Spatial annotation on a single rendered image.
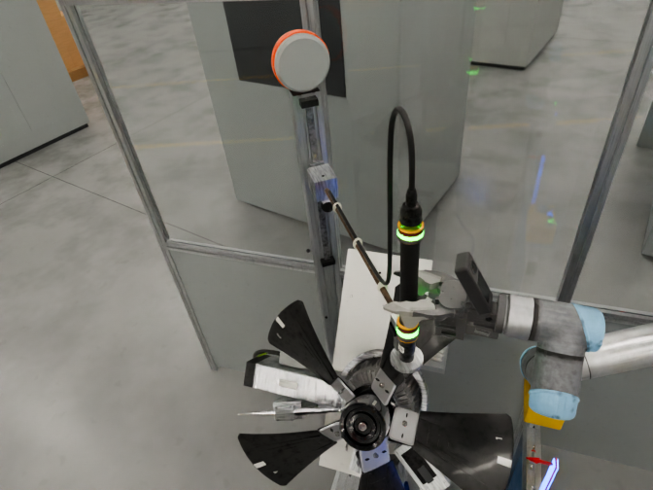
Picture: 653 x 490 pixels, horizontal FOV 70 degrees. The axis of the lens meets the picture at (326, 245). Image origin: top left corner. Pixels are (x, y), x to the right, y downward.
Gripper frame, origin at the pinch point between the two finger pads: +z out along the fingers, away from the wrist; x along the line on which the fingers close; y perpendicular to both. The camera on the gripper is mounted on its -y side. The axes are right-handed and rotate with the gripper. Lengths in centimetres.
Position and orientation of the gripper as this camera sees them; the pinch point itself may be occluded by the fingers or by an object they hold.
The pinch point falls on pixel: (393, 287)
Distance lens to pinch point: 88.7
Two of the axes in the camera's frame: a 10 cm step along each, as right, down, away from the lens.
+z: -9.4, -1.4, 3.0
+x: 3.2, -6.3, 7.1
